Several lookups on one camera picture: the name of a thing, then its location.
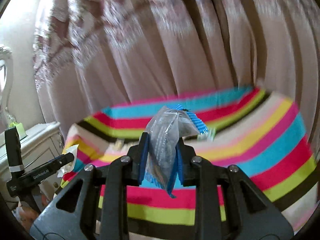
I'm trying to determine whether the blue seed snack packet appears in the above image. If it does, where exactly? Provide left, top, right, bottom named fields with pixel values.
left=144, top=104, right=208, bottom=198

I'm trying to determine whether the striped colourful cloth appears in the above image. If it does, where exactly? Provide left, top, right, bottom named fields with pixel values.
left=61, top=87, right=319, bottom=231

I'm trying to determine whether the green white small packet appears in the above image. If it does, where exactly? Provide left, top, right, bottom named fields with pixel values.
left=197, top=128, right=216, bottom=141

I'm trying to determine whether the white cabinet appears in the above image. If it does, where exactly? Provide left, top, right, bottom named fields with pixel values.
left=1, top=122, right=64, bottom=207

